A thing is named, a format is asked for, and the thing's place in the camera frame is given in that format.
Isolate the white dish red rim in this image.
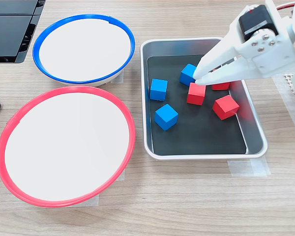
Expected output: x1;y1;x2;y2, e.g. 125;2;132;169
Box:
0;86;136;208

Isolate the blue wooden cube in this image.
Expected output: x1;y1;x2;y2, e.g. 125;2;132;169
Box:
149;78;168;102
179;63;198;87
154;103;179;131

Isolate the white mesh mat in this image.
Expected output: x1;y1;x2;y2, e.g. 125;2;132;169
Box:
284;73;295;114

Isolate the black tray liner mat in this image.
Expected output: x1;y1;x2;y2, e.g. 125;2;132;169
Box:
147;54;248;156

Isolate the black electronic device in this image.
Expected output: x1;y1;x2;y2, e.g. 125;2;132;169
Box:
0;0;46;64

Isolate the white dish blue rim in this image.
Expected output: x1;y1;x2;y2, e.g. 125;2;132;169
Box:
32;14;136;87

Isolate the red wooden cube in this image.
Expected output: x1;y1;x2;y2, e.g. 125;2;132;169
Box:
186;82;207;106
212;94;240;121
211;68;231;91

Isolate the silver metal tray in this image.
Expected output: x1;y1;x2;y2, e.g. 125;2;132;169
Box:
139;37;268;160

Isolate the red cable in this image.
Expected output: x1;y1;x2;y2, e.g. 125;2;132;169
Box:
275;1;295;12

